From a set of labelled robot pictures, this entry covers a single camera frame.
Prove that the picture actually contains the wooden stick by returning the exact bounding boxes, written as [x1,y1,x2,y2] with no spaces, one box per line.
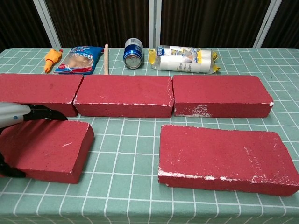
[103,43,110,75]

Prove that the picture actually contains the blue snack bag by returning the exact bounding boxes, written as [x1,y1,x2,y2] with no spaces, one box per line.
[54,45,104,75]

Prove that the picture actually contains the yellow rubber chicken toy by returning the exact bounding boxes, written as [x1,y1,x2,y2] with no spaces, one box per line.
[43,48,64,74]

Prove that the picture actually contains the green checked tablecloth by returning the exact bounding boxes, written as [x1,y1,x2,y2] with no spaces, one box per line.
[0,48,299,224]

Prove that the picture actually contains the white partition frame post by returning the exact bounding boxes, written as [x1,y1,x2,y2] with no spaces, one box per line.
[253,0,283,49]
[32,0,62,49]
[148,0,162,49]

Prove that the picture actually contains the clear pack of white rolls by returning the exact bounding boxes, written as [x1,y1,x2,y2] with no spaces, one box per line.
[149,45,221,74]

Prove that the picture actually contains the red brick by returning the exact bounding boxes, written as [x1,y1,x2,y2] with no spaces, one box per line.
[73,75,175,119]
[0,73,84,117]
[172,75,274,118]
[0,119,95,184]
[157,125,299,196]

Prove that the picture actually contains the dark brown curtain panel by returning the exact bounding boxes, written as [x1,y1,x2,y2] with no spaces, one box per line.
[45,0,150,49]
[263,0,299,49]
[0,0,51,53]
[160,0,271,49]

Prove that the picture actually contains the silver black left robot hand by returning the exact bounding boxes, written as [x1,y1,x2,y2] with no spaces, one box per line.
[0,101,68,178]

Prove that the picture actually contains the blue soda can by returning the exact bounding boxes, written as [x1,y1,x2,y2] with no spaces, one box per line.
[123,38,144,70]

